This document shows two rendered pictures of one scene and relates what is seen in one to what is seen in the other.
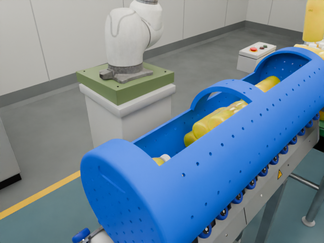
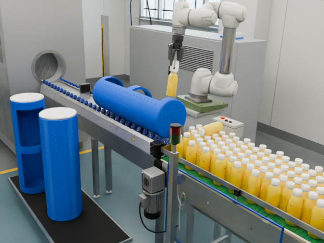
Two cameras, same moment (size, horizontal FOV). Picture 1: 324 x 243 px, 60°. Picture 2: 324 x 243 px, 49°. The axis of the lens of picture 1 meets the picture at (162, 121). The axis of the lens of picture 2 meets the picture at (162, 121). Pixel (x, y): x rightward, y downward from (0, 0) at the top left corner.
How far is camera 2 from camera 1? 311 cm
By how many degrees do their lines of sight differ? 84
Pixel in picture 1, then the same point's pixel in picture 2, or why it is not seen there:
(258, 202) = (122, 134)
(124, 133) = not seen: hidden behind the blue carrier
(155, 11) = (217, 76)
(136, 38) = (194, 81)
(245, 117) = (120, 88)
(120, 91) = (177, 97)
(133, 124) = not seen: hidden behind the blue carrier
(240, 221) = (114, 129)
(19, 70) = not seen: outside the picture
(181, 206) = (97, 87)
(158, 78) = (193, 104)
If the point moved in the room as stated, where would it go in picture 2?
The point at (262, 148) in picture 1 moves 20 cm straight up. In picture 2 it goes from (114, 98) to (114, 72)
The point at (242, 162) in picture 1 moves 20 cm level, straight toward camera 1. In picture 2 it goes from (109, 94) to (89, 90)
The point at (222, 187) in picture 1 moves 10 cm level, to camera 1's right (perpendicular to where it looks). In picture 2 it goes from (103, 93) to (100, 97)
